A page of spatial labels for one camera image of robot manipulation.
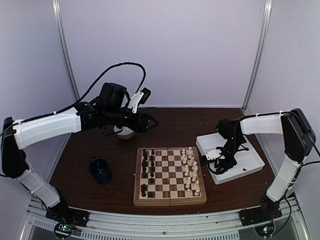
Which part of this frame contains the white plastic compartment tray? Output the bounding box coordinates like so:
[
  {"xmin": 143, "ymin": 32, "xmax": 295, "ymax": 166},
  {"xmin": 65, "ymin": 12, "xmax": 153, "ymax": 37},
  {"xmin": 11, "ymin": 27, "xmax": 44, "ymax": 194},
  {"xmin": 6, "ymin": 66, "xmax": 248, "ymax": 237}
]
[{"xmin": 196, "ymin": 133, "xmax": 265, "ymax": 185}]

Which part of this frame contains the white ceramic bowl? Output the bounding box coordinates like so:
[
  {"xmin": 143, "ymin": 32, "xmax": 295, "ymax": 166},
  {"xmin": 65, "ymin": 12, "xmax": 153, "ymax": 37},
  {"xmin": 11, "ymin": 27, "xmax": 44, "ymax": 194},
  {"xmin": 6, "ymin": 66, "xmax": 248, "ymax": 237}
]
[{"xmin": 113, "ymin": 126, "xmax": 135, "ymax": 140}]

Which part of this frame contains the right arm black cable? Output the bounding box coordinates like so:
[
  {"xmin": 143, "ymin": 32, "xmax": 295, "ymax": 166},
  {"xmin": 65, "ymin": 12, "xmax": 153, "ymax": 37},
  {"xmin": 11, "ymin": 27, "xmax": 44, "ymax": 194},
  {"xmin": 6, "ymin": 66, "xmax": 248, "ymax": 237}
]
[{"xmin": 204, "ymin": 146, "xmax": 250, "ymax": 176}]

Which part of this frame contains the left aluminium frame post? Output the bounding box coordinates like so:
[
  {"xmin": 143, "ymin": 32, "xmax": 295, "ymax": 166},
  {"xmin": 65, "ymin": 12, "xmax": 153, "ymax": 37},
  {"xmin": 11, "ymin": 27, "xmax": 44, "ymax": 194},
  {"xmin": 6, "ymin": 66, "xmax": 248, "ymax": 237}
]
[{"xmin": 52, "ymin": 0, "xmax": 81, "ymax": 101}]

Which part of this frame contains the wooden chess board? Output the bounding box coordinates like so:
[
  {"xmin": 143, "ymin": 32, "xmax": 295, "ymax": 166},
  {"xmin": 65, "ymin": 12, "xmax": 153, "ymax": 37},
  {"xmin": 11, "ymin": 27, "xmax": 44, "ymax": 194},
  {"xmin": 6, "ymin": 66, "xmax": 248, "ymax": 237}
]
[{"xmin": 133, "ymin": 146, "xmax": 207, "ymax": 207}]

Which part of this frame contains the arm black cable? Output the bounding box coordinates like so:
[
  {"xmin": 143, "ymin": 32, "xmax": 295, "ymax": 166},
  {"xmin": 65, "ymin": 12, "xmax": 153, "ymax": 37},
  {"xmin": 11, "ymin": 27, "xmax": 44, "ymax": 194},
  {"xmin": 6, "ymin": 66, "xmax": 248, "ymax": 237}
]
[
  {"xmin": 0, "ymin": 62, "xmax": 147, "ymax": 133},
  {"xmin": 204, "ymin": 146, "xmax": 250, "ymax": 176}
]

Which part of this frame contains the aluminium frame post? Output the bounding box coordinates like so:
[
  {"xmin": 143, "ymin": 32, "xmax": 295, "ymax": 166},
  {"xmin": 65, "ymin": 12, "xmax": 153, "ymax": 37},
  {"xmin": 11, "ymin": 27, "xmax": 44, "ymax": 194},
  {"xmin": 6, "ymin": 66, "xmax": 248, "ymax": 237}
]
[
  {"xmin": 52, "ymin": 0, "xmax": 81, "ymax": 101},
  {"xmin": 241, "ymin": 0, "xmax": 273, "ymax": 113}
]

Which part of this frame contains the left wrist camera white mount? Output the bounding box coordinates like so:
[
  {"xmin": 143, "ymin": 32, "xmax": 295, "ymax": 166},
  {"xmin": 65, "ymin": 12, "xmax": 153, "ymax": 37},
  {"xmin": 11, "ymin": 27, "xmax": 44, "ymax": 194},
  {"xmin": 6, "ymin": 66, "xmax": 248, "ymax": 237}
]
[{"xmin": 127, "ymin": 87, "xmax": 151, "ymax": 114}]

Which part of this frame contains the dark blue mug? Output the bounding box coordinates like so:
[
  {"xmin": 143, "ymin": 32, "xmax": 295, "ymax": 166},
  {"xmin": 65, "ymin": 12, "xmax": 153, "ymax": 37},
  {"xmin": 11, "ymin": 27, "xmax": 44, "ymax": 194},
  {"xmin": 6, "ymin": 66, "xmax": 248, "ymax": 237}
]
[{"xmin": 88, "ymin": 158, "xmax": 113, "ymax": 185}]

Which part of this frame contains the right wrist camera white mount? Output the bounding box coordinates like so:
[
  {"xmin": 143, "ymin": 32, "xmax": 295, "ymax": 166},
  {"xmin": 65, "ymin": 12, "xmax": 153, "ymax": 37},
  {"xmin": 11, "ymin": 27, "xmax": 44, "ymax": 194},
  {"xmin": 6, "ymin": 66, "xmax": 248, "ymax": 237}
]
[{"xmin": 202, "ymin": 149, "xmax": 221, "ymax": 162}]

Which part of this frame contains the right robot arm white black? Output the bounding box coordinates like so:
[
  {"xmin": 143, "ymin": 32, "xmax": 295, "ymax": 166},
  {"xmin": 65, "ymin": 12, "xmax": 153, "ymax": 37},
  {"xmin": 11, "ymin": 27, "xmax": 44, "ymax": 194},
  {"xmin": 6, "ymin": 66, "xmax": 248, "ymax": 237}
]
[{"xmin": 214, "ymin": 108, "xmax": 316, "ymax": 221}]

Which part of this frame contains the right aluminium frame post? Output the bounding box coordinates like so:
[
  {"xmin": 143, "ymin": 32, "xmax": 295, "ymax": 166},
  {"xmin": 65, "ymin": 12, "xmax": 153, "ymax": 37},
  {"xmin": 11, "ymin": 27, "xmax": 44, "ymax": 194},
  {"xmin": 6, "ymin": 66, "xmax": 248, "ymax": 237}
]
[{"xmin": 241, "ymin": 0, "xmax": 273, "ymax": 113}]

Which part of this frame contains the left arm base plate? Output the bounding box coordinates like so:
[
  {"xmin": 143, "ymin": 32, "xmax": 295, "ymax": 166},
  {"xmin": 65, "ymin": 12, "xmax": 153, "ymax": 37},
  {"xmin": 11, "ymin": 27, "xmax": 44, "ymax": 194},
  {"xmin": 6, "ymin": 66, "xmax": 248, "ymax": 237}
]
[{"xmin": 45, "ymin": 207, "xmax": 90, "ymax": 227}]

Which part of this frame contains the row of white chess pieces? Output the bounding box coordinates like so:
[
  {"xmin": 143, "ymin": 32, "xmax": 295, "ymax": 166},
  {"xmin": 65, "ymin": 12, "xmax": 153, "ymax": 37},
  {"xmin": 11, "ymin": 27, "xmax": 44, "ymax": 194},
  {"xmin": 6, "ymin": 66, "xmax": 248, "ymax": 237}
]
[{"xmin": 180, "ymin": 146, "xmax": 201, "ymax": 198}]

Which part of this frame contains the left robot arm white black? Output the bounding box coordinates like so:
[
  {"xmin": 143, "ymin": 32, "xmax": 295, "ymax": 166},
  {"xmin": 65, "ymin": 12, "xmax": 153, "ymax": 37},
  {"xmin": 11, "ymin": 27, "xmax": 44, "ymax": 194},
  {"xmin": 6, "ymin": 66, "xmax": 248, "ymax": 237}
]
[{"xmin": 1, "ymin": 83, "xmax": 159, "ymax": 222}]

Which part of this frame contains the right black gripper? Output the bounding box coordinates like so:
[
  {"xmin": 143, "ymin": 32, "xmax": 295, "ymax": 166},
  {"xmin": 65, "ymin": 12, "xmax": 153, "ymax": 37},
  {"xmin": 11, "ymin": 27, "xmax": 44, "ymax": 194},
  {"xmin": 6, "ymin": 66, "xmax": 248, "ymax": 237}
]
[{"xmin": 215, "ymin": 136, "xmax": 245, "ymax": 174}]

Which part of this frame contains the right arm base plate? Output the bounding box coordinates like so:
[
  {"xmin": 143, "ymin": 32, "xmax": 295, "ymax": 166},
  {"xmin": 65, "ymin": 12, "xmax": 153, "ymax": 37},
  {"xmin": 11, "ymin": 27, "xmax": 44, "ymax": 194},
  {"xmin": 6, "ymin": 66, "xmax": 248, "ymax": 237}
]
[{"xmin": 238, "ymin": 207, "xmax": 282, "ymax": 226}]

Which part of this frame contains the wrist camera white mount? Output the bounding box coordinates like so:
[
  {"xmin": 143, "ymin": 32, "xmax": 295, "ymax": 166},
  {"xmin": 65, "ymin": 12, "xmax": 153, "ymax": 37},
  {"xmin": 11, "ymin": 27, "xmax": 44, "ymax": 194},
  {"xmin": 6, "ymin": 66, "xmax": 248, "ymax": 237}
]
[
  {"xmin": 202, "ymin": 149, "xmax": 221, "ymax": 162},
  {"xmin": 127, "ymin": 87, "xmax": 151, "ymax": 114}
]

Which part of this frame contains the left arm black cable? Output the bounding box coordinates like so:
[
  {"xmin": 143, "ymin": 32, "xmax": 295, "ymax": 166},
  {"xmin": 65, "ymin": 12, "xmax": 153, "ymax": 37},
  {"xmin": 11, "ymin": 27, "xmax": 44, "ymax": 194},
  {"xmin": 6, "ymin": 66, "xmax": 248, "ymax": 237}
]
[{"xmin": 0, "ymin": 62, "xmax": 147, "ymax": 133}]

